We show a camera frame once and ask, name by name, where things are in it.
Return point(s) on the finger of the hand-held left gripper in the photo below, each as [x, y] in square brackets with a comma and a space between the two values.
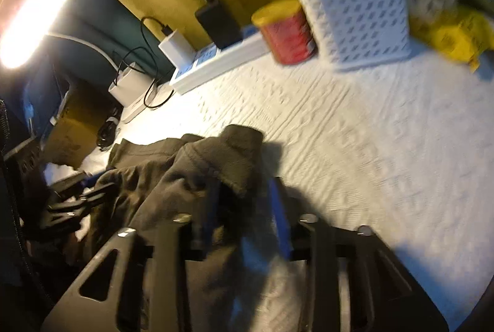
[71, 181]
[88, 197]

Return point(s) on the white perforated plastic basket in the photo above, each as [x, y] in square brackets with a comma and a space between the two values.
[355, 0]

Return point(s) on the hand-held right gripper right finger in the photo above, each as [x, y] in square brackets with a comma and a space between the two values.
[281, 218]

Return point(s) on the dark teal curtain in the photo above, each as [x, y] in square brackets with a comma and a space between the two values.
[100, 23]

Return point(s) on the white desk lamp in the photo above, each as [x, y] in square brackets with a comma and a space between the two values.
[27, 31]

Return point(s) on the brown t-shirt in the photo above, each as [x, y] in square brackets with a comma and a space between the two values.
[173, 177]

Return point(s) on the white textured cover cloth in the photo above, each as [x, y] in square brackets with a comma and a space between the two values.
[386, 143]

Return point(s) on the black power adapter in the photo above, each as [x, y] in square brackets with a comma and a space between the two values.
[220, 25]

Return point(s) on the yellow snack bag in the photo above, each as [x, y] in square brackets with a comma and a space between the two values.
[455, 37]

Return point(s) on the red canister with wooden lid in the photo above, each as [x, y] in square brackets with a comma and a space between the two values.
[287, 35]

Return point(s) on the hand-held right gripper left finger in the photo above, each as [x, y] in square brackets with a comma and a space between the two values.
[211, 218]

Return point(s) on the white power strip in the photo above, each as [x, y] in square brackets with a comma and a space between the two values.
[216, 64]

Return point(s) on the brown cardboard box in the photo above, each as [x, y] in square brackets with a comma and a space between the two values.
[73, 123]

